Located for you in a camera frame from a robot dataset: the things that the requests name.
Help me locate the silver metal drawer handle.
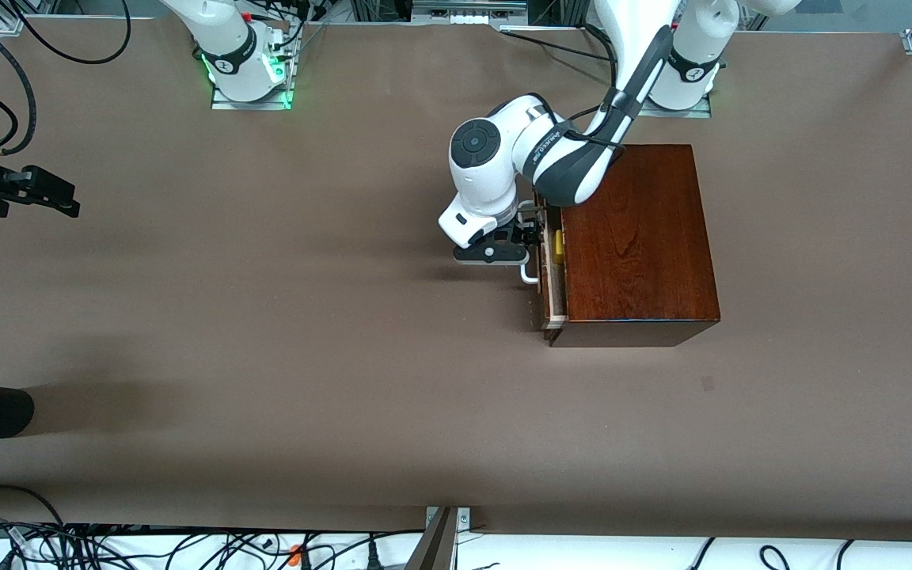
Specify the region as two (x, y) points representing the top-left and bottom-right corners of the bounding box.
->
(519, 202), (542, 284)

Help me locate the light wooden drawer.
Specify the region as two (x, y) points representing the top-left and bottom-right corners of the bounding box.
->
(533, 204), (569, 331)

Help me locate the dark red wooden cabinet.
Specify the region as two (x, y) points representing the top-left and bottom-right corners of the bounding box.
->
(543, 144), (721, 348)

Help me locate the grey power strip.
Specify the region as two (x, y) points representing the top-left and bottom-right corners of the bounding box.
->
(412, 0), (528, 25)

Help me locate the dark metal strut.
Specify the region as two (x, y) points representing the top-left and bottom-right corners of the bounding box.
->
(407, 507), (459, 570)

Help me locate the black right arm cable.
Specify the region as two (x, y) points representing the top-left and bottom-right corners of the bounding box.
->
(9, 0), (132, 66)

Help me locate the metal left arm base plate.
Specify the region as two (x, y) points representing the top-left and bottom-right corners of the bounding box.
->
(636, 95), (713, 120)

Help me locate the black cable on table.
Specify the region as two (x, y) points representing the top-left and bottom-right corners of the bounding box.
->
(500, 28), (623, 80)

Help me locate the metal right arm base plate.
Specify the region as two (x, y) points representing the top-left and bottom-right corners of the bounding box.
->
(211, 85), (293, 112)

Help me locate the aluminium table bracket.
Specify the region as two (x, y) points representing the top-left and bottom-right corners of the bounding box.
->
(424, 507), (473, 530)

